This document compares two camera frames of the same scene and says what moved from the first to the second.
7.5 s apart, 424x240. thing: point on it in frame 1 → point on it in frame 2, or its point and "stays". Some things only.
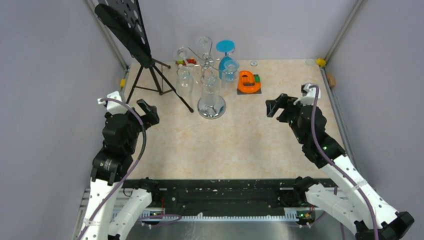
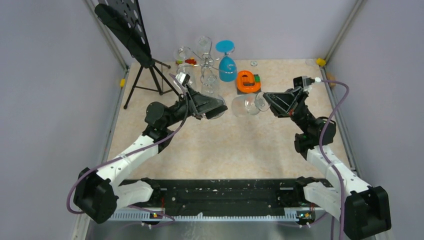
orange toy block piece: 246,83 stays
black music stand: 124,18 stays
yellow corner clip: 320,61 stays
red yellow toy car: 190,61 stays
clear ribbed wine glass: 229,73 → 248,104
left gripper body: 149,118 → 190,102
